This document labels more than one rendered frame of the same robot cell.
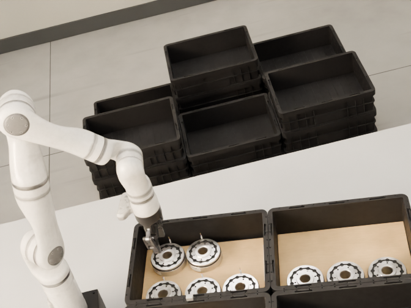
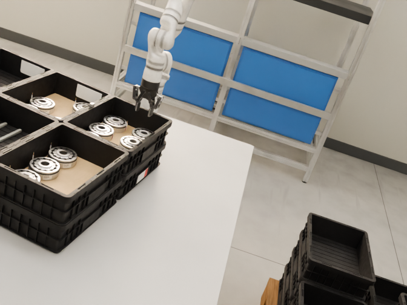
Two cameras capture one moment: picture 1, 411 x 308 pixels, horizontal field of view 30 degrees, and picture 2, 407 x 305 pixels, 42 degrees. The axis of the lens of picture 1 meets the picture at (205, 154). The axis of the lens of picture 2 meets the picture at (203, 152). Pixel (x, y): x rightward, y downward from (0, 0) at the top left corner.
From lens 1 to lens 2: 2.69 m
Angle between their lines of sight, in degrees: 74
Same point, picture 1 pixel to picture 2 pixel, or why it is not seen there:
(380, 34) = not seen: outside the picture
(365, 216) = (83, 197)
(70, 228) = (228, 160)
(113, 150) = (165, 22)
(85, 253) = (200, 155)
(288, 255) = (95, 169)
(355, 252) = (63, 188)
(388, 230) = not seen: hidden behind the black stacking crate
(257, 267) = not seen: hidden behind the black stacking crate
